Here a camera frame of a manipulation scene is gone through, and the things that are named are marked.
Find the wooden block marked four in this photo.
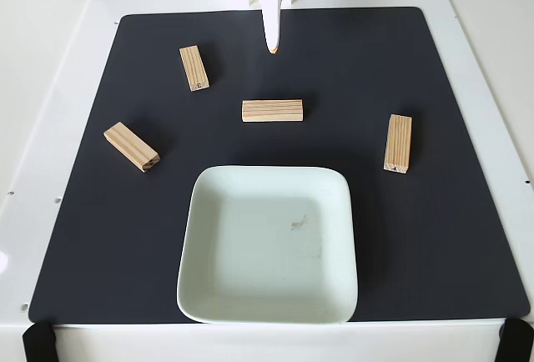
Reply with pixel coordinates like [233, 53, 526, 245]
[383, 113, 413, 175]

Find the pale green square plate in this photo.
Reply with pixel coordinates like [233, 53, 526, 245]
[175, 164, 360, 324]

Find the light wooden block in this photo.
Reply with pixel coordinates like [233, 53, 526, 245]
[241, 98, 305, 123]
[179, 45, 210, 93]
[103, 121, 161, 173]

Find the black rubber mat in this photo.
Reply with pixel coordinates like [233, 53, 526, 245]
[28, 6, 531, 324]

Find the black corner bracket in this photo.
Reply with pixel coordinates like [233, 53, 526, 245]
[496, 318, 534, 362]
[21, 319, 58, 362]

